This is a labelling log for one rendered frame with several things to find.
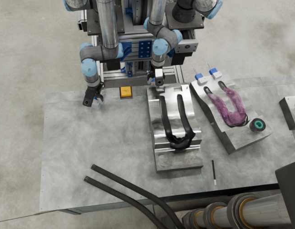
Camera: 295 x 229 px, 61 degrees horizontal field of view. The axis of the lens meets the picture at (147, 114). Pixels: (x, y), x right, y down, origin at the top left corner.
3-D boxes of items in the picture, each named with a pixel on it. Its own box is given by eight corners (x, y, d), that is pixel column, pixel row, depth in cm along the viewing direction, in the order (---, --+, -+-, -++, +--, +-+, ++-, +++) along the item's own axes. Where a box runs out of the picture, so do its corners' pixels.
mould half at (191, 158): (145, 94, 160) (146, 83, 148) (185, 91, 163) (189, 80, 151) (156, 173, 140) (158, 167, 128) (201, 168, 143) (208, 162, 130)
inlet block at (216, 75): (203, 67, 169) (205, 62, 164) (209, 64, 170) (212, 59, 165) (213, 82, 164) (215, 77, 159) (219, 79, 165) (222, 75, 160)
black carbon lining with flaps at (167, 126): (157, 97, 152) (158, 89, 144) (183, 95, 154) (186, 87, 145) (165, 152, 138) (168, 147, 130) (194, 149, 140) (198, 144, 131)
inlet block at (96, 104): (100, 90, 160) (99, 85, 155) (107, 92, 160) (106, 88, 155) (91, 107, 155) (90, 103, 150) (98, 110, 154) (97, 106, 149)
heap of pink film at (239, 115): (204, 95, 156) (208, 88, 149) (228, 85, 160) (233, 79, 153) (226, 131, 147) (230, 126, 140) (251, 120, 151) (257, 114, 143)
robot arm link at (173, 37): (169, 22, 136) (155, 32, 133) (184, 33, 134) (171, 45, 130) (167, 32, 144) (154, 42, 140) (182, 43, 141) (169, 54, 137)
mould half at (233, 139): (189, 86, 165) (192, 77, 155) (222, 74, 170) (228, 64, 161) (228, 155, 147) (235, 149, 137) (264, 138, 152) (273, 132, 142)
